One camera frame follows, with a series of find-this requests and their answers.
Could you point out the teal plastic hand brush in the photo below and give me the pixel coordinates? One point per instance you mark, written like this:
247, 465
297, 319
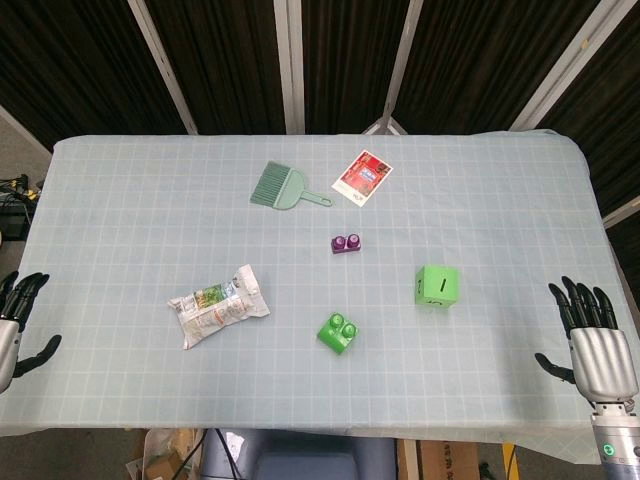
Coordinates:
282, 190

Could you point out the open cardboard box with scraps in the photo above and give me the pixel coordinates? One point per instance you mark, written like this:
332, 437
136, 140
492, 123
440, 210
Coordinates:
167, 457

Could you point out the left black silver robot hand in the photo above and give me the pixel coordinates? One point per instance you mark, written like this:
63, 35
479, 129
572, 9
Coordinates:
9, 345

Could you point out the green two-stud toy brick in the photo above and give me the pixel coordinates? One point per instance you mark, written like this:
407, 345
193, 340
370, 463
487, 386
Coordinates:
337, 336

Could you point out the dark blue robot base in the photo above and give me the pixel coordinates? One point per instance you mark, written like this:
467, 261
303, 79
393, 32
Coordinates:
300, 457

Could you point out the red white packet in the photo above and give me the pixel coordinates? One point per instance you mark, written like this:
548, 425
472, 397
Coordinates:
364, 175

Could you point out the light blue grid tablecloth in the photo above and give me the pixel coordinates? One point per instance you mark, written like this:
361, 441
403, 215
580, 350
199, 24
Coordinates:
150, 225

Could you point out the silver crumpled snack bag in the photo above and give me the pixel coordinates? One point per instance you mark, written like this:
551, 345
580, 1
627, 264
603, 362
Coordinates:
220, 307

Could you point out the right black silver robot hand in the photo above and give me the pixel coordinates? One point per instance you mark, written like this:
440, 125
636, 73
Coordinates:
600, 360

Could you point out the purple two-stud toy brick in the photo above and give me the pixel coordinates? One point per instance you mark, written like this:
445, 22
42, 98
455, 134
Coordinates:
345, 245

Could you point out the green numbered cube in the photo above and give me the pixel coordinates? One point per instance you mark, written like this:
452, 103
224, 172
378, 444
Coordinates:
440, 287

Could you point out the white partition frame post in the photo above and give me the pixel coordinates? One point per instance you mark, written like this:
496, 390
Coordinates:
162, 65
565, 65
400, 60
290, 65

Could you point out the brown cardboard box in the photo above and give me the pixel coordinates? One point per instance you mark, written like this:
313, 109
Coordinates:
447, 462

